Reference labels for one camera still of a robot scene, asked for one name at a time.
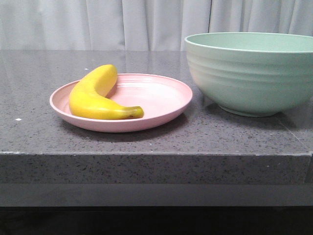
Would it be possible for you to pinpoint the yellow banana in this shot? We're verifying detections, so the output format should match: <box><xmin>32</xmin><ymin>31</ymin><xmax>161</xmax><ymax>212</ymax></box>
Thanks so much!
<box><xmin>69</xmin><ymin>64</ymin><xmax>144</xmax><ymax>120</ymax></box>

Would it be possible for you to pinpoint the pink plate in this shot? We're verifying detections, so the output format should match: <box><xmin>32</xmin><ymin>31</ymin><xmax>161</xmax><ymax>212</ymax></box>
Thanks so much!
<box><xmin>50</xmin><ymin>73</ymin><xmax>193</xmax><ymax>133</ymax></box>

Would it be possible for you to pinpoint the green bowl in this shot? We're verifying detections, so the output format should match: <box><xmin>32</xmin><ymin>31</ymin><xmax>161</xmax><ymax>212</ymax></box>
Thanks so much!
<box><xmin>185</xmin><ymin>32</ymin><xmax>313</xmax><ymax>117</ymax></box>

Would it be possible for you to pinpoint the white curtain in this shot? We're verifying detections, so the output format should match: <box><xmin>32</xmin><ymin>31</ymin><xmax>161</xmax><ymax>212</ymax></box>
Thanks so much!
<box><xmin>0</xmin><ymin>0</ymin><xmax>313</xmax><ymax>51</ymax></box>

